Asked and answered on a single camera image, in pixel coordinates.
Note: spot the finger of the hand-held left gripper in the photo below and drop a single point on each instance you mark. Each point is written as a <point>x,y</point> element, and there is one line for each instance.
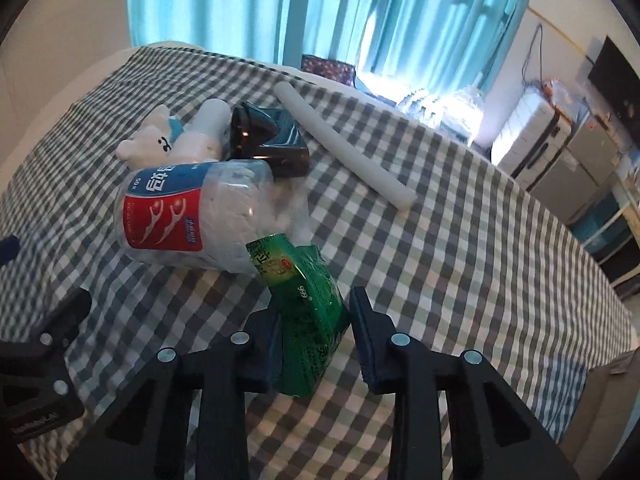
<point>65,320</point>
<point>7,250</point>

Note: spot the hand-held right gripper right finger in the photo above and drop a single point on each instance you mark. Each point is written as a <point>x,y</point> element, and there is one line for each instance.
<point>367,340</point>

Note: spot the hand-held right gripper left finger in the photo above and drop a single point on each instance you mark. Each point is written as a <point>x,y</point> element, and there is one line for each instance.
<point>272,350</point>

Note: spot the green packet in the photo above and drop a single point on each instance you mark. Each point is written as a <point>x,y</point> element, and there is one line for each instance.
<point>305,310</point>

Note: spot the white bear toy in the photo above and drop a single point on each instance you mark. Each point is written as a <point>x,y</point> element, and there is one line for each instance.
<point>150,140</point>

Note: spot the white foam tube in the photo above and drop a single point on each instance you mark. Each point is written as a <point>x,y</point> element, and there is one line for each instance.
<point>345,147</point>

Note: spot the black teal box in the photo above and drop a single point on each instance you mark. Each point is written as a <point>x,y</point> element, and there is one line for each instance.
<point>280,135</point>

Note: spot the clear floss pick jar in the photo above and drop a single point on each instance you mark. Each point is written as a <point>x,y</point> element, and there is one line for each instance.
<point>165,215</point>

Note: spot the pack of water bottles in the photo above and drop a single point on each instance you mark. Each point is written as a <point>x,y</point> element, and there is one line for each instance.
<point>420,105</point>

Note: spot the large clear water jug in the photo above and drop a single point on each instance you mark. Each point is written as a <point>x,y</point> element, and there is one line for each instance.
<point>462,115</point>

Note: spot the blue plastic basket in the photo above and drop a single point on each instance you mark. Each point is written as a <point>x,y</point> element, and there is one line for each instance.
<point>595,225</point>

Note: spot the white suitcase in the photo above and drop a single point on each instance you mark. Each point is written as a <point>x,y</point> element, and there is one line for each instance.
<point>525,135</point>

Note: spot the grey fridge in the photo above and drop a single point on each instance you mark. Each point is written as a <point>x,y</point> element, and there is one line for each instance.
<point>580,170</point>

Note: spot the dark floral bag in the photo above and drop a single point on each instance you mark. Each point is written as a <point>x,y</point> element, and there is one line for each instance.
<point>325,67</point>

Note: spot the clear plastic bag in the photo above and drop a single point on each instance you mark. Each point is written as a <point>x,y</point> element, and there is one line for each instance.
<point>562,95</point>

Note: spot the teal curtain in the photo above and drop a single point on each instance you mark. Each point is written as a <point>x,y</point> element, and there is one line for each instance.
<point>250,5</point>

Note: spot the black television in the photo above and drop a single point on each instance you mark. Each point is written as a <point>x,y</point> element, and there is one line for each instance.
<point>612,75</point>

